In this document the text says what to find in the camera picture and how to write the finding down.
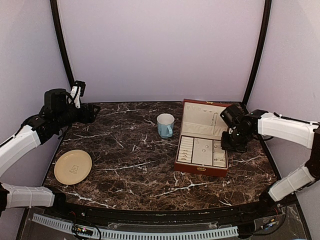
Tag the beige round plate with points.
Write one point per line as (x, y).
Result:
(73, 167)

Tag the light blue mug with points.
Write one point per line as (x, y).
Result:
(165, 125)

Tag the black left corner post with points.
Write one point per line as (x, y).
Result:
(57, 22)

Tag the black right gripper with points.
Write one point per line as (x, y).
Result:
(226, 145)

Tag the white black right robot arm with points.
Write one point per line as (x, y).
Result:
(299, 140)

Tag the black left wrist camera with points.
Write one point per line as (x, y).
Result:
(79, 87)

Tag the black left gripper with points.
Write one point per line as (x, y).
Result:
(89, 116)

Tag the white slotted cable duct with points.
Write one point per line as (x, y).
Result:
(121, 231)

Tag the brown jewelry tray insert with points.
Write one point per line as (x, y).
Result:
(190, 152)

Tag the black corner post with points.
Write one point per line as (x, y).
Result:
(258, 53)
(57, 22)

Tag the black right corner post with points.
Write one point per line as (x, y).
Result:
(258, 53)

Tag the black front table rail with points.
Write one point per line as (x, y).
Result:
(175, 206)

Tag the brown jewelry box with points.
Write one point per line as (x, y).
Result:
(202, 119)

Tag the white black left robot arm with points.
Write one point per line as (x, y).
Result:
(26, 139)

